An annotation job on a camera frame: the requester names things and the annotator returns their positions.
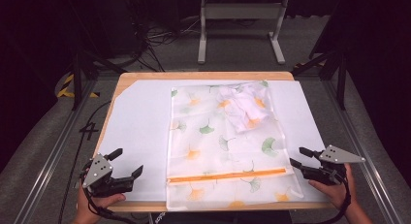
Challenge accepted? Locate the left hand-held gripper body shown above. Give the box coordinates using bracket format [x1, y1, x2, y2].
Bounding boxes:
[81, 152, 135, 199]

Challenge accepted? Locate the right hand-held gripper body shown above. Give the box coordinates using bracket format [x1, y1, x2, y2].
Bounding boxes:
[302, 144, 366, 186]

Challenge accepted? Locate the leaf-print mesh laundry bag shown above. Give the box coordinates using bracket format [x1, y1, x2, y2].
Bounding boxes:
[165, 80, 305, 212]

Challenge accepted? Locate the person's left hand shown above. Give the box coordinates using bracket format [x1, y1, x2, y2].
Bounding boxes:
[76, 180, 127, 219]

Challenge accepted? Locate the person's right hand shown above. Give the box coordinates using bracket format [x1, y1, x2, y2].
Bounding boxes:
[307, 163, 357, 212]

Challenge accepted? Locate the black floor tape mark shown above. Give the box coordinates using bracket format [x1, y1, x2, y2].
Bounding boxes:
[79, 121, 100, 142]

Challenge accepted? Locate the white table sheet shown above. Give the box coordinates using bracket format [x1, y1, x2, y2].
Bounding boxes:
[96, 79, 328, 205]

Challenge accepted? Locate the black metal stand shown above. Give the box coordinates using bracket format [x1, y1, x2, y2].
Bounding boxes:
[292, 45, 349, 111]
[69, 47, 128, 112]

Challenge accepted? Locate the white crumpled garment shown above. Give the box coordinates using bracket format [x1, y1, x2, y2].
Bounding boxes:
[215, 81, 276, 135]

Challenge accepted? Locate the yellow black hazard tape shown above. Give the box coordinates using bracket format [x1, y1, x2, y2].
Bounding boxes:
[56, 73, 100, 99]

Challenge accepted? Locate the person's dark clothing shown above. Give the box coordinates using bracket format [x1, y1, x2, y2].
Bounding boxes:
[149, 210, 294, 224]

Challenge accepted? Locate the wooden table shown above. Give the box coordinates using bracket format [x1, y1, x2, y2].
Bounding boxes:
[93, 71, 334, 213]

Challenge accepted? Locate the white metal stand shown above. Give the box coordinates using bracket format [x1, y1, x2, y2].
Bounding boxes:
[197, 0, 291, 65]

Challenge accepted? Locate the thin black floor cable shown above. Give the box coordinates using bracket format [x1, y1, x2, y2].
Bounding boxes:
[57, 100, 112, 224]

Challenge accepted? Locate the aluminium floor rail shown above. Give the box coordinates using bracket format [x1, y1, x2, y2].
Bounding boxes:
[13, 78, 99, 224]
[322, 78, 405, 224]

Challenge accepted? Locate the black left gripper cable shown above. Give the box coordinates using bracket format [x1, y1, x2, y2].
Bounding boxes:
[79, 165, 139, 224]

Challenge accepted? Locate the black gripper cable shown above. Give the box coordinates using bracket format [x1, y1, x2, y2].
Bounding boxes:
[318, 179, 354, 224]
[79, 165, 139, 224]

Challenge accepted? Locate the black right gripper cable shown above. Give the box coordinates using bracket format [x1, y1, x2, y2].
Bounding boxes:
[318, 179, 354, 224]

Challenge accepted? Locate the bundle of floor cables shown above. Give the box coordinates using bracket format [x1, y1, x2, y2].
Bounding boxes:
[124, 0, 202, 73]

